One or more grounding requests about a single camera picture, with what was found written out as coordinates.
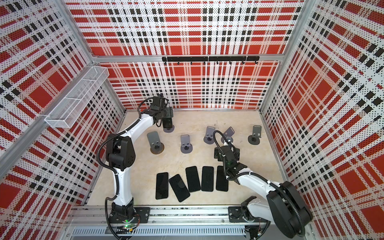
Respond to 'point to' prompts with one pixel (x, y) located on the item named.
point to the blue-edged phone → (193, 179)
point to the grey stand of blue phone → (228, 134)
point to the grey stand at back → (169, 130)
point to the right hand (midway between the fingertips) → (226, 148)
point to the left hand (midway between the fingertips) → (166, 112)
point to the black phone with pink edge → (207, 179)
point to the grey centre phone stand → (186, 147)
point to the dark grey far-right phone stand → (255, 138)
